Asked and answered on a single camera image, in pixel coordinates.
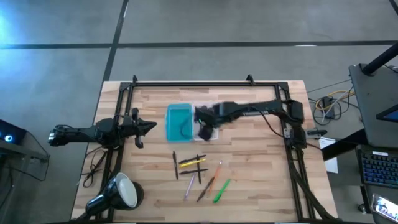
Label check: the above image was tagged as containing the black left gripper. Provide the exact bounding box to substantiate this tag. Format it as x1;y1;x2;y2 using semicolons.
123;107;158;149

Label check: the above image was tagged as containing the clear box with blue lid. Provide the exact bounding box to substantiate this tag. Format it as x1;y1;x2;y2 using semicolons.
165;101;220;143

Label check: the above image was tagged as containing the yellow pen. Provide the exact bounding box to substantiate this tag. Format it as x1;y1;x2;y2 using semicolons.
179;157;207;169

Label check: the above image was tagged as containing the orange pen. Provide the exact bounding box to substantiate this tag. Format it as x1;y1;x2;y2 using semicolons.
207;160;223;197

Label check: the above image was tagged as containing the purple pen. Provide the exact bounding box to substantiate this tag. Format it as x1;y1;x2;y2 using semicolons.
183;173;197;202

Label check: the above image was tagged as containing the dark brown pen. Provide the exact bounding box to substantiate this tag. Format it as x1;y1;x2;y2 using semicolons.
196;176;216;203

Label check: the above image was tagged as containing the green pen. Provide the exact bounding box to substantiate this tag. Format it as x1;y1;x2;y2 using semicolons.
212;178;232;204

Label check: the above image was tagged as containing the black desk lamp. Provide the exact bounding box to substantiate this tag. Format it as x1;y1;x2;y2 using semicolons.
85;172;145;218

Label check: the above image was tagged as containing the black power adapter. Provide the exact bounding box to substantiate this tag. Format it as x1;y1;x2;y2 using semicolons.
321;96;336;119

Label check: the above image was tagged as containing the white paper sheet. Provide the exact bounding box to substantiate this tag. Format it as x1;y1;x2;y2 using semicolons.
318;136;339;174

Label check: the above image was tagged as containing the black computer with blue light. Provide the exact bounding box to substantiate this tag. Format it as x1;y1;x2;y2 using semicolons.
0;119;27;146

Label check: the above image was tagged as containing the black stand foot bar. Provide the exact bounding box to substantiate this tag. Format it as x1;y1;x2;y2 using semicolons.
322;129;368;162

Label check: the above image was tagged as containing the dark grey side table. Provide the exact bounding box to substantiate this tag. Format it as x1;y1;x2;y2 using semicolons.
348;63;398;149

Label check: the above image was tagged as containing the black backlit keyboard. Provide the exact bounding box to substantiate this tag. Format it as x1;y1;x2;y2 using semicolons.
355;144;398;190

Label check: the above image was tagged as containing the black round pole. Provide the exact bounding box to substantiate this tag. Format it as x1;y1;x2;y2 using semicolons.
362;42;398;76

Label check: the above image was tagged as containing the dark tablet screen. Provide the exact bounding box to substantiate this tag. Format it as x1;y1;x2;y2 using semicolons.
375;104;398;124

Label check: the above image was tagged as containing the smartphone with lit screen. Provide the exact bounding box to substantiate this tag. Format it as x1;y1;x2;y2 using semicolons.
371;192;398;223

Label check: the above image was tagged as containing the black aluminium table frame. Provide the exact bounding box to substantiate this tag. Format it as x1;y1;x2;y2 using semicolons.
96;74;341;223

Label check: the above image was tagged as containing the black loose cable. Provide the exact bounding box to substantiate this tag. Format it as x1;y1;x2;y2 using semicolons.
82;147;109;189

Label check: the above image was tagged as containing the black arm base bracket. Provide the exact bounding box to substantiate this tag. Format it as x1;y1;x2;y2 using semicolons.
306;128;328;138

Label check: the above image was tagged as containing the yellow cable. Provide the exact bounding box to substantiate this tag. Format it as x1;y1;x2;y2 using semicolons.
315;89;356;110

